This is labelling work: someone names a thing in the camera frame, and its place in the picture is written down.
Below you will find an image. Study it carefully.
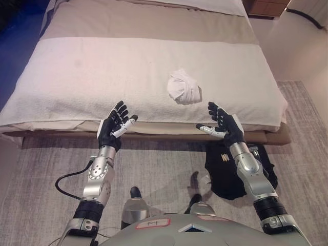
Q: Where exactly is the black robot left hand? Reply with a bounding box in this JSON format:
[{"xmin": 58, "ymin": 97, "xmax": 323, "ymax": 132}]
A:
[{"xmin": 96, "ymin": 100, "xmax": 139, "ymax": 152}]

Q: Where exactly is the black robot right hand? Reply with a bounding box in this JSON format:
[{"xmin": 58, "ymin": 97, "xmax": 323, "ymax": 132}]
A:
[{"xmin": 196, "ymin": 101, "xmax": 245, "ymax": 148}]

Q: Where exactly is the white clothes bundle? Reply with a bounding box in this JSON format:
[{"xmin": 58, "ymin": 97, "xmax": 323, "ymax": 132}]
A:
[{"xmin": 167, "ymin": 68, "xmax": 203, "ymax": 106}]

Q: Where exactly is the beige bed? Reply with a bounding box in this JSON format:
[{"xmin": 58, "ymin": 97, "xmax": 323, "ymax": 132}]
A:
[{"xmin": 0, "ymin": 0, "xmax": 292, "ymax": 147}]

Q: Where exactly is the black garment on floor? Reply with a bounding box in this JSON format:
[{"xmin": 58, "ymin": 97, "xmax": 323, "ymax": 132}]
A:
[{"xmin": 204, "ymin": 142, "xmax": 279, "ymax": 200}]

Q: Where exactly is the white terry towel blanket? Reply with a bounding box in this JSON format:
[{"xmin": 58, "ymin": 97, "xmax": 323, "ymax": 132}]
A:
[{"xmin": 0, "ymin": 37, "xmax": 288, "ymax": 129}]

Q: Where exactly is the grey woven rug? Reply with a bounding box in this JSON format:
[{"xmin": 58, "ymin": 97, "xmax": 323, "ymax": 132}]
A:
[{"xmin": 0, "ymin": 80, "xmax": 328, "ymax": 246}]

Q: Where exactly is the silver robot right leg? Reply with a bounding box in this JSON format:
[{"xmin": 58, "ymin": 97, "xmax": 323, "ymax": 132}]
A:
[{"xmin": 184, "ymin": 193, "xmax": 216, "ymax": 216}]

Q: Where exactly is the grey robot torso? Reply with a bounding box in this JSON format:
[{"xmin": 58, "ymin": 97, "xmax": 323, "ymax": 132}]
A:
[{"xmin": 98, "ymin": 212, "xmax": 272, "ymax": 246}]

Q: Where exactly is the brown wooden nightstand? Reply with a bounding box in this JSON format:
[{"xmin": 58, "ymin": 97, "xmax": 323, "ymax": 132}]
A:
[{"xmin": 242, "ymin": 0, "xmax": 288, "ymax": 18}]

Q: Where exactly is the white duvet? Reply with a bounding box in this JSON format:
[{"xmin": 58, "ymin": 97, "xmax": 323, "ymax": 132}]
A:
[{"xmin": 50, "ymin": 0, "xmax": 248, "ymax": 16}]

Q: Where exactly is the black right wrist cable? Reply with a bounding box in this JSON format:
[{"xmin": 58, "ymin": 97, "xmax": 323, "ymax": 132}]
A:
[{"xmin": 250, "ymin": 145, "xmax": 264, "ymax": 165}]

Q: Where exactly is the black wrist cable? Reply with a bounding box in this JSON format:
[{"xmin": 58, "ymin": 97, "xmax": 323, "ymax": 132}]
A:
[
  {"xmin": 55, "ymin": 160, "xmax": 93, "ymax": 200},
  {"xmin": 250, "ymin": 145, "xmax": 264, "ymax": 165}
]

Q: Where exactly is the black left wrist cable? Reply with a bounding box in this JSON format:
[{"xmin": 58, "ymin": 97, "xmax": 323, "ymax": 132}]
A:
[{"xmin": 55, "ymin": 160, "xmax": 93, "ymax": 200}]

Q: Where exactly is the black cable by wall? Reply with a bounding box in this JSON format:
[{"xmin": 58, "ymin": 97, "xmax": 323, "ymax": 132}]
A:
[{"xmin": 285, "ymin": 7, "xmax": 323, "ymax": 30}]

